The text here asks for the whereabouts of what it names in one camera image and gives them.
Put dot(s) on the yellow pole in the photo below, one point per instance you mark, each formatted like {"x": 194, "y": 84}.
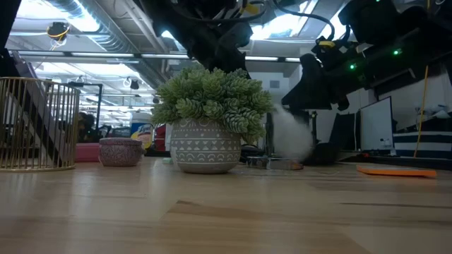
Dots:
{"x": 422, "y": 116}

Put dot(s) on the white frosted lightbulb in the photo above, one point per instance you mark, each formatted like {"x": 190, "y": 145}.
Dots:
{"x": 291, "y": 134}

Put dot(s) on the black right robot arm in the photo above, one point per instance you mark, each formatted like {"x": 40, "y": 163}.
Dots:
{"x": 423, "y": 21}

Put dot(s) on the black ceiling light bar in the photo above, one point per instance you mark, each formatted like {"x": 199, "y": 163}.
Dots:
{"x": 106, "y": 55}

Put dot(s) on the potted green succulent plant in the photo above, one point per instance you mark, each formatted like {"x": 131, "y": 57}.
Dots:
{"x": 205, "y": 148}

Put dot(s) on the red object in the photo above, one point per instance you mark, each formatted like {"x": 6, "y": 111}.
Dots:
{"x": 160, "y": 135}

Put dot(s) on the person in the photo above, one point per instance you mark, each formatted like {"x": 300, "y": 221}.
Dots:
{"x": 86, "y": 127}

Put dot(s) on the black hanging ceiling camera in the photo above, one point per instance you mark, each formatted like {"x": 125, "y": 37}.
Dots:
{"x": 134, "y": 85}

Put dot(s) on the black diagonal support strut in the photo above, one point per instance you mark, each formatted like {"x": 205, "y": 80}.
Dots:
{"x": 42, "y": 130}

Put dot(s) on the mint green stapler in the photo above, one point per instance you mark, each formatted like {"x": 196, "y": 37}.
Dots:
{"x": 167, "y": 161}

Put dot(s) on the black clamp stand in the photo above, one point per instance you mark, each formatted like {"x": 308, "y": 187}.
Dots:
{"x": 313, "y": 127}

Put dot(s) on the small purple patterned bowl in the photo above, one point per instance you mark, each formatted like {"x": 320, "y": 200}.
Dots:
{"x": 120, "y": 153}

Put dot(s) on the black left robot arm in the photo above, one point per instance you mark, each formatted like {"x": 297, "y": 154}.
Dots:
{"x": 176, "y": 17}

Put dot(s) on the white board panel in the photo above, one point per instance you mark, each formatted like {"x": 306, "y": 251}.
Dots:
{"x": 376, "y": 127}

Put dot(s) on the black upright panel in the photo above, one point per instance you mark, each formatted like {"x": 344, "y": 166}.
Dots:
{"x": 346, "y": 132}

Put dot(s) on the navy white striped box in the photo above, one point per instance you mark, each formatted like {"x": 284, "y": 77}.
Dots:
{"x": 423, "y": 144}

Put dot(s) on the pink rectangular case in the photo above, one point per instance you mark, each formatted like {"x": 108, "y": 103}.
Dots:
{"x": 86, "y": 152}

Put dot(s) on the blue yellow wipes container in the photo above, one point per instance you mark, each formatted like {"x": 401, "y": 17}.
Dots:
{"x": 143, "y": 134}

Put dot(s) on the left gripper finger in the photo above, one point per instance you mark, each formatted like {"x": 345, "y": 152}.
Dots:
{"x": 236, "y": 68}

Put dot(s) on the black frame stand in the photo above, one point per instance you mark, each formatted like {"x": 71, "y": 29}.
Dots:
{"x": 100, "y": 106}

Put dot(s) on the orange flat notepad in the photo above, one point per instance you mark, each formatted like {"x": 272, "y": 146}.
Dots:
{"x": 399, "y": 172}

